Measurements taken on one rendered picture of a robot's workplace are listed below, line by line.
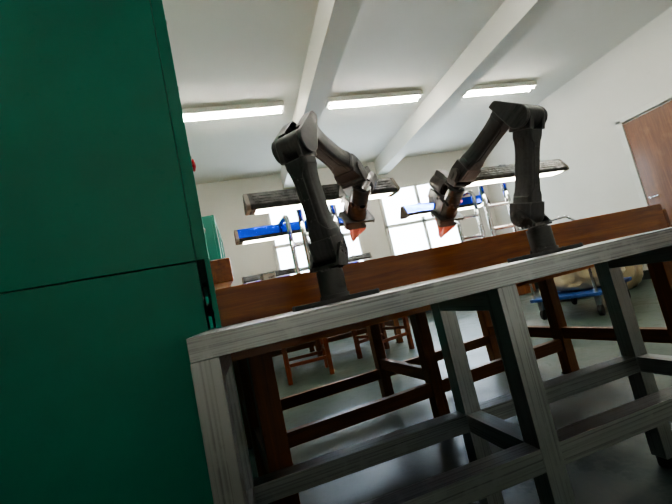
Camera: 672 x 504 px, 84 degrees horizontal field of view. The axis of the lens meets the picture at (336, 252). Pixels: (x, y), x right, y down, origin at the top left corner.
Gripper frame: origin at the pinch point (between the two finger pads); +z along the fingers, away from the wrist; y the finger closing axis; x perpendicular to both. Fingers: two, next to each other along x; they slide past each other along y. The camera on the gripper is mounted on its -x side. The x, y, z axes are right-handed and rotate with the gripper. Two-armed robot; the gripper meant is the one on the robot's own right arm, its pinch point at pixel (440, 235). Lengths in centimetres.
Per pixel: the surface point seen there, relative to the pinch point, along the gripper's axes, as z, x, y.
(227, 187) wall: 251, -499, 17
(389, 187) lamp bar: -5.4, -28.0, 7.4
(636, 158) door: 90, -177, -453
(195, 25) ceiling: -23, -272, 55
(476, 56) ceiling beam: -6, -261, -224
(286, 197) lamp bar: -6, -29, 50
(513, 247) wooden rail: -4.1, 17.4, -16.8
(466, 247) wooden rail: -6.2, 15.0, 2.2
